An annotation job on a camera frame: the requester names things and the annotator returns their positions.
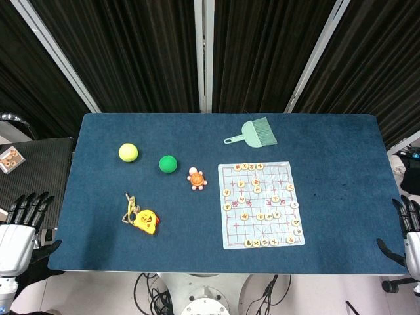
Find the blue felt table mat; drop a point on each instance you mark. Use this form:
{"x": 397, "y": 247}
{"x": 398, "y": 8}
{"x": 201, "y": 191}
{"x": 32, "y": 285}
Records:
{"x": 183, "y": 229}

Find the round wooden chess piece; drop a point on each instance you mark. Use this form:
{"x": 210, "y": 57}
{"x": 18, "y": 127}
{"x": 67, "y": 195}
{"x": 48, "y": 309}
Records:
{"x": 251, "y": 167}
{"x": 248, "y": 243}
{"x": 255, "y": 181}
{"x": 256, "y": 243}
{"x": 259, "y": 166}
{"x": 226, "y": 206}
{"x": 242, "y": 199}
{"x": 294, "y": 204}
{"x": 290, "y": 239}
{"x": 274, "y": 241}
{"x": 244, "y": 166}
{"x": 296, "y": 222}
{"x": 236, "y": 167}
{"x": 256, "y": 189}
{"x": 260, "y": 216}
{"x": 241, "y": 184}
{"x": 244, "y": 216}
{"x": 269, "y": 215}
{"x": 226, "y": 192}
{"x": 277, "y": 214}
{"x": 265, "y": 242}
{"x": 289, "y": 187}
{"x": 298, "y": 231}
{"x": 275, "y": 198}

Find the small box with cookies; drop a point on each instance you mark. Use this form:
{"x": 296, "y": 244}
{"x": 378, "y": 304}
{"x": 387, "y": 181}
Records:
{"x": 11, "y": 159}

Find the upright aluminium frame post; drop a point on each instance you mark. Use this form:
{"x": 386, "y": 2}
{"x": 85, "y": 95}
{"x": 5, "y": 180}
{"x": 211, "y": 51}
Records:
{"x": 204, "y": 55}

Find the green hand brush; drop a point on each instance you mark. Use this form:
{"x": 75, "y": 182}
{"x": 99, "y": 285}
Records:
{"x": 254, "y": 134}

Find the black mesh side table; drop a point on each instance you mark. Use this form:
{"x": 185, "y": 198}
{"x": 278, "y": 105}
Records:
{"x": 42, "y": 170}

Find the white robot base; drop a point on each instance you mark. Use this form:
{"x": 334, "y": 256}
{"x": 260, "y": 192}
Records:
{"x": 203, "y": 295}

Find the yellow tennis ball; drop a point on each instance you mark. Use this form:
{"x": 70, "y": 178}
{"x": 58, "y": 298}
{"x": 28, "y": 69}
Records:
{"x": 128, "y": 152}

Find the orange pink turtle toy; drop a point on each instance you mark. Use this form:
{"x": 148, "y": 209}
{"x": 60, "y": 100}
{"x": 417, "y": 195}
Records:
{"x": 197, "y": 179}

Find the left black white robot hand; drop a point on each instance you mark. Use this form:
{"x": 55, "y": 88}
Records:
{"x": 16, "y": 246}

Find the black pleated curtain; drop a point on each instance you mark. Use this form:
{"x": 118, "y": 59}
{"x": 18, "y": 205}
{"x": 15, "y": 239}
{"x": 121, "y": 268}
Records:
{"x": 138, "y": 49}

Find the slanted aluminium frame post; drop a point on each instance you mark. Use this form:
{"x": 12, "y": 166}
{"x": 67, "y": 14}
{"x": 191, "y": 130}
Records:
{"x": 315, "y": 59}
{"x": 55, "y": 55}

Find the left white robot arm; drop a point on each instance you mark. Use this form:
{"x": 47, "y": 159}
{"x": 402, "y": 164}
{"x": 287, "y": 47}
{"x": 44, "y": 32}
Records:
{"x": 6, "y": 293}

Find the green foam ball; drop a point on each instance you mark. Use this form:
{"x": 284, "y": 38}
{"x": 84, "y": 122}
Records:
{"x": 168, "y": 164}

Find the paper Chinese chess board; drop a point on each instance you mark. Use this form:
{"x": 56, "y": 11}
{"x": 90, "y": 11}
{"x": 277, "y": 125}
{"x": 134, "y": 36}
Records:
{"x": 282, "y": 174}

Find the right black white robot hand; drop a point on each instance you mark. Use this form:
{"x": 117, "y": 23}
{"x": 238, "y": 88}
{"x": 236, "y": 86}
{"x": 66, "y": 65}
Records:
{"x": 412, "y": 249}

